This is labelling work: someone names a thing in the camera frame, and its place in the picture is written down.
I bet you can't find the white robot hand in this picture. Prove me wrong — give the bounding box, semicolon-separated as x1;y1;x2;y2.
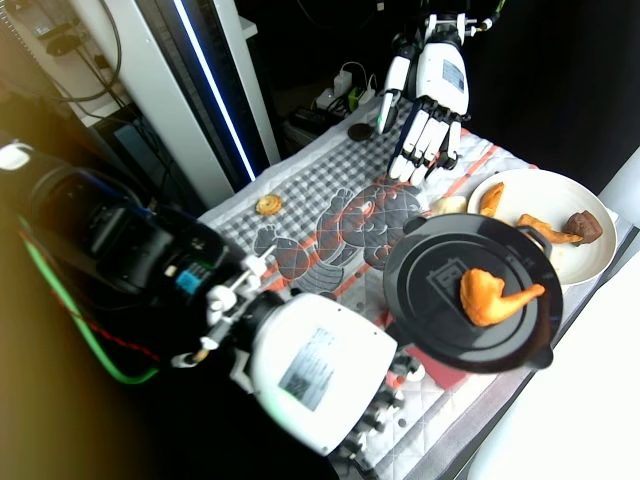
377;42;472;187
229;292;426;471

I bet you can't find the black frying pan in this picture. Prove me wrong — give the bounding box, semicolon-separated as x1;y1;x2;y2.
382;212;565;375

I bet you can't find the orange toy chicken drumstick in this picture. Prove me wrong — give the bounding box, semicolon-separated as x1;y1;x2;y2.
458;267;546;328

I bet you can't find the pink box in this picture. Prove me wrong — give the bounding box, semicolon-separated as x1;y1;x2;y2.
387;312;471;392

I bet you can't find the white power strip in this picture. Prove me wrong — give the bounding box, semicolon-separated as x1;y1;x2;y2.
314;87;377;111

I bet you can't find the white toy dumpling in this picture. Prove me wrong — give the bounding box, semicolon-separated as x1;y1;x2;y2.
430;194;469;218

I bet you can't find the orange toy fried dumpling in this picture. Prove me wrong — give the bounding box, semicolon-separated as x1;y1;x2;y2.
478;181;506;218

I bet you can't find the black power adapter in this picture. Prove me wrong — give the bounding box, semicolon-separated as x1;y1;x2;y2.
289;105;334;132

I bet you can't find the grey checked bear quilt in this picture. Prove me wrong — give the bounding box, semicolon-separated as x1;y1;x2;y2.
197;88;621;471

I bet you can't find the yellow toy cookie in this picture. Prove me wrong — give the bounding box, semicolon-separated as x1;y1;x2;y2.
255;193;284;216

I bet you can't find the white round plate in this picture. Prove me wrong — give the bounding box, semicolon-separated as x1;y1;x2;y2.
466;168;619;288

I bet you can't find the grey table cloth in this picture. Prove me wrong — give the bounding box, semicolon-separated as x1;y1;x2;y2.
372;209;634;480

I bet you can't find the brown toy chicken wing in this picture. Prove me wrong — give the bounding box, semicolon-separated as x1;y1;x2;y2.
515;213;585;246

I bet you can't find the dark brown toy meat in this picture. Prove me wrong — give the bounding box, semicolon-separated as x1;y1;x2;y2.
562;210;605;243

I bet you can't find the white pillar with blue light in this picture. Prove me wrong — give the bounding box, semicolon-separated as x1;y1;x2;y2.
69;0;281;209

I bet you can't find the white shelf unit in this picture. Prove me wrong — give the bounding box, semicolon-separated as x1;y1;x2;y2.
0;0;131;126

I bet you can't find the thick grey cable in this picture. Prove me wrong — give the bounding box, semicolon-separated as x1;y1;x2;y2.
54;0;124;104

